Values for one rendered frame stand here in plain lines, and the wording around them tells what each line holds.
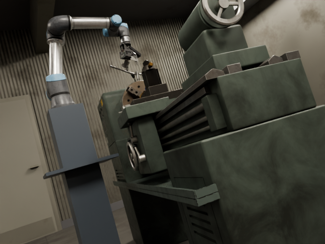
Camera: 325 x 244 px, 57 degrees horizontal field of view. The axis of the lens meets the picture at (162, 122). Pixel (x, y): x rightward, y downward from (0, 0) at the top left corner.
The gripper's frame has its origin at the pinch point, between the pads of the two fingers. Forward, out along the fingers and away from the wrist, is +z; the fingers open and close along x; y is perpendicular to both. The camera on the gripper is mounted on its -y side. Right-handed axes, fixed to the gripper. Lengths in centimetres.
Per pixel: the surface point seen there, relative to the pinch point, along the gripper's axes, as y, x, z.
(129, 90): 9.0, 3.0, 17.6
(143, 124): 51, 60, 53
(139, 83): -0.5, 3.4, 11.9
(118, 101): 5.7, -17.3, 20.1
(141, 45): -239, -240, -155
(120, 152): 10, -19, 59
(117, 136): 10, -20, 47
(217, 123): 71, 115, 64
